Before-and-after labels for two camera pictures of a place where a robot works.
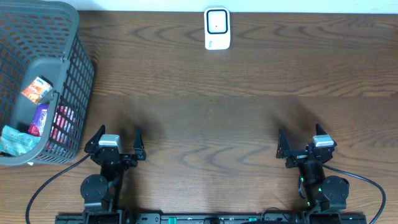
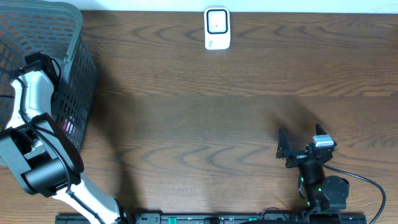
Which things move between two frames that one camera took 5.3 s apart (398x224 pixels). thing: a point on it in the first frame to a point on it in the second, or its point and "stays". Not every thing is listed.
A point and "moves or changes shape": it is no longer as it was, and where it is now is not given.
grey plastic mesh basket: [45, 39] stays
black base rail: [213, 218] stays
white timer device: [217, 28] stays
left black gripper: [116, 157] to [37, 59]
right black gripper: [303, 156] stays
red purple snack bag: [38, 124] moves or changes shape
